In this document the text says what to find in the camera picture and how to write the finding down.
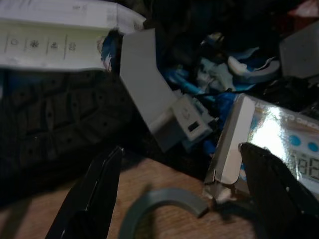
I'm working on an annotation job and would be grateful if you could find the grey curved plastic ring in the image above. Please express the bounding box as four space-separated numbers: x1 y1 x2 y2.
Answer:
117 188 209 239

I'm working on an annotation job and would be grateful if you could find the white printed cardboard box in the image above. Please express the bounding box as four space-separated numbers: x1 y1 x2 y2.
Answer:
0 0 147 73

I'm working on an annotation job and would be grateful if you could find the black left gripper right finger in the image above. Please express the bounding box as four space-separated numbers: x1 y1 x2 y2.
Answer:
238 142 319 239

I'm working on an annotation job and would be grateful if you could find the black studded rubber tyre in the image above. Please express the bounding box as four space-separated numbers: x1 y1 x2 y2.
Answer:
0 69 140 200

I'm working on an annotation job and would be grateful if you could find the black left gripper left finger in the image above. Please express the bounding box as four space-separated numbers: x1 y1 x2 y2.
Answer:
45 145 125 239

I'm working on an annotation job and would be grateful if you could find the grey flat plastic panel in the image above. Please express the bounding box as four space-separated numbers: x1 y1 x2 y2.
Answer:
278 22 319 78

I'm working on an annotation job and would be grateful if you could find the grey angled plastic part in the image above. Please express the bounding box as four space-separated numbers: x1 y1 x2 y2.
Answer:
119 27 215 153

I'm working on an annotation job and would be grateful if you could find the blue plastic wrapper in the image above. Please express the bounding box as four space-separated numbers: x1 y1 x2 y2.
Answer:
159 32 250 155

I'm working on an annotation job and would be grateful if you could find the shiny silver timer box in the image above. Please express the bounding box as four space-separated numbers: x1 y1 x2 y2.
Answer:
203 94 319 203

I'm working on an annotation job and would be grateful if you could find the grey curved plastic piece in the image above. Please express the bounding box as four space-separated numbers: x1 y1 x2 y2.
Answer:
228 54 281 84

